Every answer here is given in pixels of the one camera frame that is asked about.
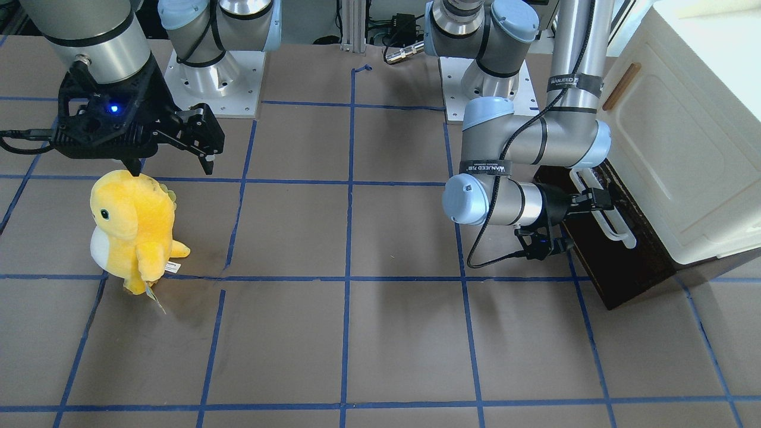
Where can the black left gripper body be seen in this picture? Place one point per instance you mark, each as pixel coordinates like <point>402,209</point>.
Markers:
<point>554,204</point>

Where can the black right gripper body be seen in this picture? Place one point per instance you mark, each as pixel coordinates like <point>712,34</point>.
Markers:
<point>164,102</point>

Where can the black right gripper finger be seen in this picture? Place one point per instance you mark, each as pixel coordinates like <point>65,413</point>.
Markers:
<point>195,130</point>
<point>134,165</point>

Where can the dark brown wooden drawer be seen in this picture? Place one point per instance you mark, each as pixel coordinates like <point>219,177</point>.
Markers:
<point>618,273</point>

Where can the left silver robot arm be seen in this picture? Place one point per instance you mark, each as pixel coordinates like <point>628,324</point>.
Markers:
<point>567,133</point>

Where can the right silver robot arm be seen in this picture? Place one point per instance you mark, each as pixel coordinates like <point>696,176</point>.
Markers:
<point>105,35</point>

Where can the yellow plush dinosaur toy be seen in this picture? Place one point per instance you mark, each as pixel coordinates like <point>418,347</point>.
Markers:
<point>133,239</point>

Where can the cream plastic storage box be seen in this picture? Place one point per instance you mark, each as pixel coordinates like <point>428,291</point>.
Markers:
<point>685,131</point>

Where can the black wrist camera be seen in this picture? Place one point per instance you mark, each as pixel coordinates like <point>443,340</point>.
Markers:
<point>537,246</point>

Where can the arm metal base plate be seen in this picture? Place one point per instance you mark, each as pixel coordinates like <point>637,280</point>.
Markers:
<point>462,80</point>
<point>231,87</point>

